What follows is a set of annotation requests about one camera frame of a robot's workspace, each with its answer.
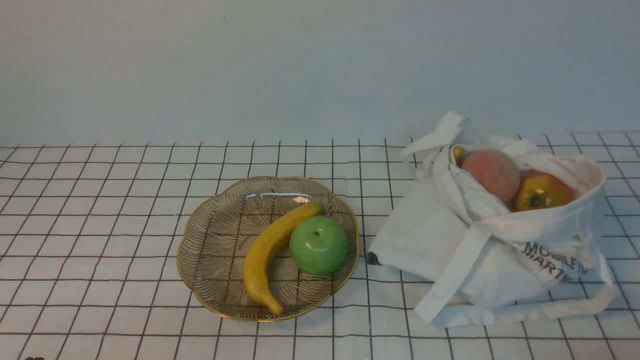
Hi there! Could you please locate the yellow banana on plate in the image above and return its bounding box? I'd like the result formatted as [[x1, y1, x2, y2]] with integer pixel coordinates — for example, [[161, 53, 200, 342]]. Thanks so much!
[[243, 202, 323, 316]]

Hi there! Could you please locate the white canvas tote bag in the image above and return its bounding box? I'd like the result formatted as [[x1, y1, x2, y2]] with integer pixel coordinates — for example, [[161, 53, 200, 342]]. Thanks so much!
[[367, 111, 615, 328]]

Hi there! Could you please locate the orange persimmon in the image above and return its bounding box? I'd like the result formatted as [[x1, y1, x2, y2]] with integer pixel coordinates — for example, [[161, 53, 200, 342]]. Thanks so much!
[[510, 171, 575, 212]]

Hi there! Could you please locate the yellow fruit in bag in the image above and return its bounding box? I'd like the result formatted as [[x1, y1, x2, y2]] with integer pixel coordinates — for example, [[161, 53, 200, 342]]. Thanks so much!
[[452, 146, 466, 168]]

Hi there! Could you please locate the pink peach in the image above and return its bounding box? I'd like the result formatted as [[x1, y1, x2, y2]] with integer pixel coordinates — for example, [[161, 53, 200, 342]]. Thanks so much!
[[461, 149, 521, 203]]

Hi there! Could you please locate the gold-rimmed striped glass plate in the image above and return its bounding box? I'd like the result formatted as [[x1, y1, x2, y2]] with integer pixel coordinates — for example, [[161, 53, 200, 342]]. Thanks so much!
[[176, 176, 361, 322]]

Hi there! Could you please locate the green apple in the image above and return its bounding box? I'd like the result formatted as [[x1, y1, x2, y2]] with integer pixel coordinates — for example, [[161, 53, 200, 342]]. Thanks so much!
[[289, 215, 349, 277]]

